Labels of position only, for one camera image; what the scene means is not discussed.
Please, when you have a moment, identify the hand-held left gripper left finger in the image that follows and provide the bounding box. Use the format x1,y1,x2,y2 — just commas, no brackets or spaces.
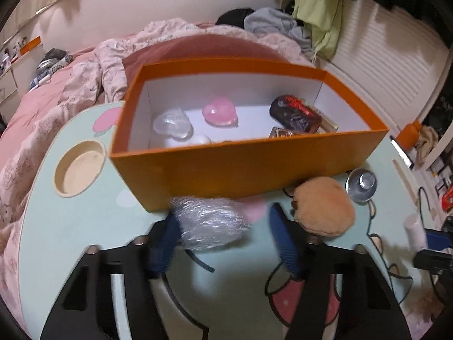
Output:
40,216,181,340

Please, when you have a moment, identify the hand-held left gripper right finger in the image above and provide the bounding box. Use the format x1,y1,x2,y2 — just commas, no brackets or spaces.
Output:
269,203,413,340

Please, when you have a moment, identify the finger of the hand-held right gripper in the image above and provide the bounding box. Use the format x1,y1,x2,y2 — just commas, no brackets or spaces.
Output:
426,229,453,250
414,250,453,273

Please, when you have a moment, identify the white cream tube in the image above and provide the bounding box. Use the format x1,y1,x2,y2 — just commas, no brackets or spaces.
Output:
403,212,429,252

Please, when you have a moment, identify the clear bubble wrap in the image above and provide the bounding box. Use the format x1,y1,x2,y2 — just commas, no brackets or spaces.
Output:
172,196,255,252

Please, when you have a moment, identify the brown plush toy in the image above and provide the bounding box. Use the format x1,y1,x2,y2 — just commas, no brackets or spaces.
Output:
292,176,355,237

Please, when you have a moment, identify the orange cardboard box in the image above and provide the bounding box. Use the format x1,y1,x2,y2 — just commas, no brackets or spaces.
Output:
109,57,390,213

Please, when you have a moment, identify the silver metal cap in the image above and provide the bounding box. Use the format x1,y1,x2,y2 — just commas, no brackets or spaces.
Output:
346,169,379,203

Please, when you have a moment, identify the brown card box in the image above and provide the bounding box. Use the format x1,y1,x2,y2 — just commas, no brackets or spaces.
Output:
268,126,312,139

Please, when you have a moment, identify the clear heart-shaped jelly toy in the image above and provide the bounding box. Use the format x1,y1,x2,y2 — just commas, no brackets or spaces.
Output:
153,109,193,140

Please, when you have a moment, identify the dark packet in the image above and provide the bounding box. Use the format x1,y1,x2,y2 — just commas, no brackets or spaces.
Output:
270,94,322,131

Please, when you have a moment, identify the pink heart-shaped jelly toy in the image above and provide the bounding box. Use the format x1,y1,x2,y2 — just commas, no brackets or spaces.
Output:
202,97,238,128

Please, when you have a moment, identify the smartphone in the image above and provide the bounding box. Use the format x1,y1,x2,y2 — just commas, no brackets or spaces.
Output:
389,136,414,171

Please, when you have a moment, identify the beige cloth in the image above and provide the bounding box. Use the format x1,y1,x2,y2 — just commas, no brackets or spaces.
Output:
414,126,439,165

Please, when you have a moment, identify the orange bottle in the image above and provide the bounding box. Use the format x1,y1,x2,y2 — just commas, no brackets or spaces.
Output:
396,120,423,151

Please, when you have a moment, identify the pink floral duvet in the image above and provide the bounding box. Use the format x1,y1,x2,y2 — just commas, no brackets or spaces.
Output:
0,18,319,326

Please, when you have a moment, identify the white slatted panel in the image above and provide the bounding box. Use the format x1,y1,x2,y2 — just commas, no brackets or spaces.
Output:
322,0,450,121

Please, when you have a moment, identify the dark red pillow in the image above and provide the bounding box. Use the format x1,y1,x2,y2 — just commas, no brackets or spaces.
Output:
120,30,308,93

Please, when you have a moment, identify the patterned cloth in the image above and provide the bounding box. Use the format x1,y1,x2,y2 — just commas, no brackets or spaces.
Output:
30,48,75,89

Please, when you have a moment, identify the grey garment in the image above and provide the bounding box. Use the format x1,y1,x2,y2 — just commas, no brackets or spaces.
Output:
244,7,315,48

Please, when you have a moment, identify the white nightstand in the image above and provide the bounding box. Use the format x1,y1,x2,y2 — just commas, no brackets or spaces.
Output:
0,69,18,103

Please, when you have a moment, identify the black garment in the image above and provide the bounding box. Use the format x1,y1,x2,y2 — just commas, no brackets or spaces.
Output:
216,8,255,27

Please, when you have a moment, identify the yellow-green garment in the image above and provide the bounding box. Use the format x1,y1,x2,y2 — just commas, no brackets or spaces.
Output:
292,0,344,59

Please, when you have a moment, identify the small orange box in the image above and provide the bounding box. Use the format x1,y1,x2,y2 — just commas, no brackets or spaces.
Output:
19,36,42,55

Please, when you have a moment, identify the black cable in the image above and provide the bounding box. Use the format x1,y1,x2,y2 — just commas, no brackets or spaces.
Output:
387,186,446,305

